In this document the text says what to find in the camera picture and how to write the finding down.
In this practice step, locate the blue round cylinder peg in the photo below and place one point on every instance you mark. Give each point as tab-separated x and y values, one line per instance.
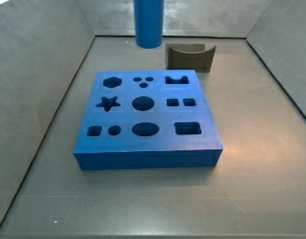
148	20

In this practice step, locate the dark curved cradle block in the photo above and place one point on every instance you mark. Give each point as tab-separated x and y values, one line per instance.
189	57

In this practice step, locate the blue shape sorter block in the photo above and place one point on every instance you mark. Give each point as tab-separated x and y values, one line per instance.
146	120

